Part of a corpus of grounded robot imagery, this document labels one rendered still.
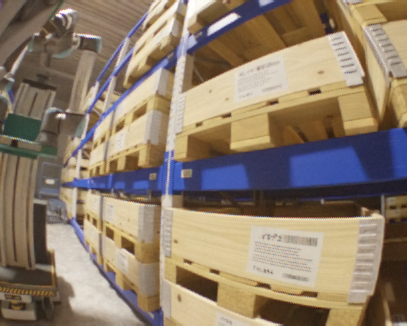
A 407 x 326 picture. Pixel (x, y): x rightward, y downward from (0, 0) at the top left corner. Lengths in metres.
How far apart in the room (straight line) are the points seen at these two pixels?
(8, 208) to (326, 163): 1.84
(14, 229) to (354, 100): 1.97
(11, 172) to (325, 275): 1.81
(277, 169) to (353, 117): 0.28
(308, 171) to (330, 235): 0.20
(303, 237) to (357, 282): 0.19
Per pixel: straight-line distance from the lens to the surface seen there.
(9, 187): 1.66
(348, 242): 0.50
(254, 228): 0.56
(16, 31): 0.44
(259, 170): 0.63
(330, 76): 0.61
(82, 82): 1.41
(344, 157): 0.57
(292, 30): 1.58
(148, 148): 1.09
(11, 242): 1.73
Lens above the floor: 1.00
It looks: 11 degrees up
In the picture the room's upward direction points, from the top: 3 degrees clockwise
